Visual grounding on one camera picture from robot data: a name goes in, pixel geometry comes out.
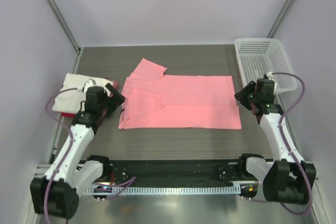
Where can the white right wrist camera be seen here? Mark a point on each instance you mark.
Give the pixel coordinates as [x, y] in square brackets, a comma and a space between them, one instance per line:
[270, 76]

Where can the right aluminium frame post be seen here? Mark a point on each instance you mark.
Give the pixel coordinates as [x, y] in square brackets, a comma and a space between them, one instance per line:
[285, 9]

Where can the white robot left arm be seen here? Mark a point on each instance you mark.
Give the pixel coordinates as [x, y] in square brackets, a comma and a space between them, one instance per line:
[57, 193]

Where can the left aluminium frame post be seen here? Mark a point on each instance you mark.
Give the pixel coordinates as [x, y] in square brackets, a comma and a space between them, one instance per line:
[58, 15]

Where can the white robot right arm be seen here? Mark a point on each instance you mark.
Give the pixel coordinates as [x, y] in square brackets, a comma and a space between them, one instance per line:
[289, 180]

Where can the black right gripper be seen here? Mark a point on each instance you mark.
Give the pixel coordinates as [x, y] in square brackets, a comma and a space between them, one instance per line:
[242, 95]

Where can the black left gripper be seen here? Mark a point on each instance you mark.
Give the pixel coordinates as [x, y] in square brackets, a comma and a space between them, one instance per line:
[116, 99]

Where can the folded white t shirt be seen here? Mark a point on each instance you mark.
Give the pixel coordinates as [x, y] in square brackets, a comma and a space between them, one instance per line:
[68, 93]

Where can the aluminium frame post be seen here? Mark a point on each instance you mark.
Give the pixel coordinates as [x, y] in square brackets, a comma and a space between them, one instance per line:
[58, 15]
[285, 9]

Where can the pink t shirt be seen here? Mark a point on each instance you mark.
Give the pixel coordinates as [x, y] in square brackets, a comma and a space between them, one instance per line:
[154, 99]

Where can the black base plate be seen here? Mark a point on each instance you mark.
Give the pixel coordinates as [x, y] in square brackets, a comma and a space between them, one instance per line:
[194, 173]

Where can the slotted cable duct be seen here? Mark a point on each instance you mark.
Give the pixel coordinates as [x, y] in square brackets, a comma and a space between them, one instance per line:
[141, 191]

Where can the white plastic basket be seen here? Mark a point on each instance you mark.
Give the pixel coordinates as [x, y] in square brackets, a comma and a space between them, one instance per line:
[258, 56]

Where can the folded red t shirt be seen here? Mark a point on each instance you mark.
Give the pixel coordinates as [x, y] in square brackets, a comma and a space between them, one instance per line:
[114, 83]

